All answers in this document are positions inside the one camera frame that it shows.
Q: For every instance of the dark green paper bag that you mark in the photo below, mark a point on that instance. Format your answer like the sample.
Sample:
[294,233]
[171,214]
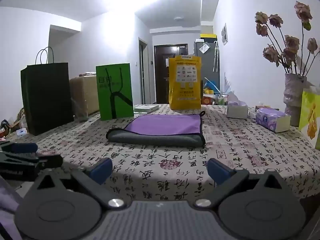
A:
[47,100]

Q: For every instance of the light purple clothing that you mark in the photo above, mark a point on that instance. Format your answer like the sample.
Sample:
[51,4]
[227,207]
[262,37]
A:
[7,205]

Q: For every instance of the yellow plastic bag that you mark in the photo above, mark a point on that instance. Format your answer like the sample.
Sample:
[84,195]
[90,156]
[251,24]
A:
[185,90]

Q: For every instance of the purple and grey towel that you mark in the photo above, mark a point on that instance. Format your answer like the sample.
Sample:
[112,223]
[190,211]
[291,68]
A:
[162,125]

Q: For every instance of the wall picture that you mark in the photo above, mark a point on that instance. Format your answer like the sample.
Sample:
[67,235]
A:
[224,34]

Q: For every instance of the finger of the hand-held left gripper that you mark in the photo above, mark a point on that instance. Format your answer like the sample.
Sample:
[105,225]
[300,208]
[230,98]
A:
[22,147]
[37,161]

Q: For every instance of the ceiling lamp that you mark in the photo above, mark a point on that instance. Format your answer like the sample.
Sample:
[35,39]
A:
[178,18]

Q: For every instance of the folded hanging umbrella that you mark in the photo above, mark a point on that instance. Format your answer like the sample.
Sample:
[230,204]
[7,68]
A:
[216,57]

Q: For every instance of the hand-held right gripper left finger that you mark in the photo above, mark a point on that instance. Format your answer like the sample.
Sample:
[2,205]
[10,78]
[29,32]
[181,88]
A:
[101,171]

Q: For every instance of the brown cardboard box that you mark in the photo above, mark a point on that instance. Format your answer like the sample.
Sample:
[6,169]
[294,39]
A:
[85,92]

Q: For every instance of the pale textured vase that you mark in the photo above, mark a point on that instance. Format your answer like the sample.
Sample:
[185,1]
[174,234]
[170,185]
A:
[295,97]

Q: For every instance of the dark brown door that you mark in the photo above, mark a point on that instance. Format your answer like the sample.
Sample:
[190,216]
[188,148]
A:
[162,80]

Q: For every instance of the yellow and black box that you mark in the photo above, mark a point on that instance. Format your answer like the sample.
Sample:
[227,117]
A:
[208,37]

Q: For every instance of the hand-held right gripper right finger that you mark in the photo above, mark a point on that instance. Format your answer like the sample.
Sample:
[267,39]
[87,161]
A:
[218,171]

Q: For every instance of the purple tissue pack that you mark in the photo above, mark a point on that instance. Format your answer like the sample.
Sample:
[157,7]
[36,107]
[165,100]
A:
[271,120]

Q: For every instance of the yellow-green printed paper bag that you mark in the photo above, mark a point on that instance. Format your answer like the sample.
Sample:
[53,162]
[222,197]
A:
[310,120]

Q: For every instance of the red box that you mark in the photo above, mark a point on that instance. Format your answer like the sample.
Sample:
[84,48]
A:
[207,100]

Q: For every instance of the calligraphy printed tablecloth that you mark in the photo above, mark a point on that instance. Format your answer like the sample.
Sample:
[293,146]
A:
[175,155]

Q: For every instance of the blue plastic item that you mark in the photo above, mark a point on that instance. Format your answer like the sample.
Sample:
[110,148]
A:
[210,83]

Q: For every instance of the white tissue box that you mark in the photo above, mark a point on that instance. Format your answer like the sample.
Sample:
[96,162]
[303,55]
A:
[237,112]

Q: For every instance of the dried pink roses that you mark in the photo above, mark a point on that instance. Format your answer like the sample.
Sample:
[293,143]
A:
[291,42]

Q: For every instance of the bright green paper bag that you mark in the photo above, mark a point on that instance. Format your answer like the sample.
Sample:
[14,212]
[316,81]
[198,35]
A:
[105,100]

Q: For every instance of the grey refrigerator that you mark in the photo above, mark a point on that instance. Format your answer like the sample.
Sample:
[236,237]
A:
[207,62]

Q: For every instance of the pile of assorted clutter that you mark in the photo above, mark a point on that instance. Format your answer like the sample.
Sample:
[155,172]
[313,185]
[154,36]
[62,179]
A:
[11,126]

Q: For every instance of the white flat box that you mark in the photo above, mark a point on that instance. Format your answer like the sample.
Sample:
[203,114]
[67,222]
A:
[146,108]

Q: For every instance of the clear drinking glass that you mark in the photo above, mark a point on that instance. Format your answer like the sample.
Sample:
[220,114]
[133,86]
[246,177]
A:
[81,111]

